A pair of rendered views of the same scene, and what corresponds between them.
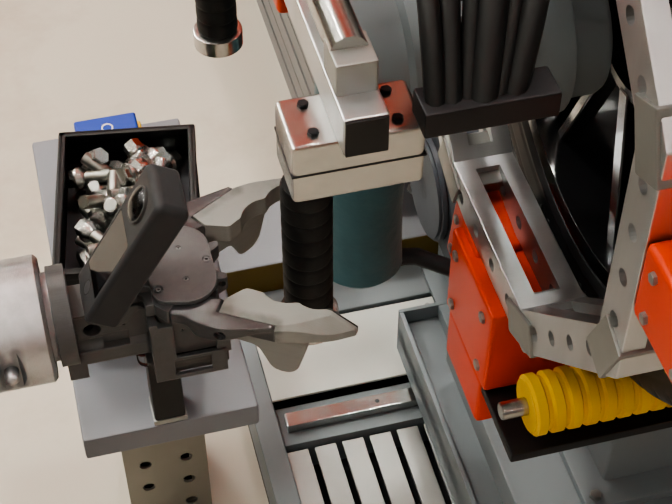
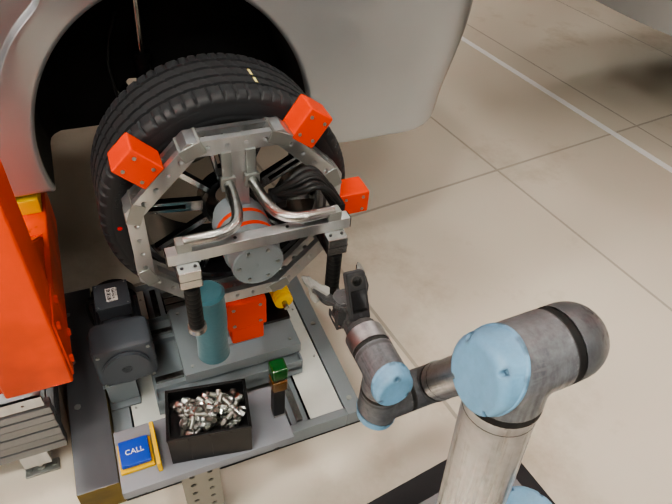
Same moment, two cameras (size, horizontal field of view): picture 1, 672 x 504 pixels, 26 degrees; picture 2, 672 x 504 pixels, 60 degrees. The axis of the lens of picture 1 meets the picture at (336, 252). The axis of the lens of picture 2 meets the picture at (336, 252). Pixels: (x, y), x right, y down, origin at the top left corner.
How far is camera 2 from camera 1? 138 cm
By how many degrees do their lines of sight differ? 67
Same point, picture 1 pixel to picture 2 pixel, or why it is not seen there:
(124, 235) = (360, 290)
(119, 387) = (268, 428)
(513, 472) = (246, 355)
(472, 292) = (249, 306)
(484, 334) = (262, 307)
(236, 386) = (266, 391)
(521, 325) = (281, 281)
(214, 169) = not seen: outside the picture
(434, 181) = (138, 356)
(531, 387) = (284, 295)
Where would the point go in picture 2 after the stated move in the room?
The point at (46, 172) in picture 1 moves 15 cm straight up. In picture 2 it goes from (145, 482) to (134, 451)
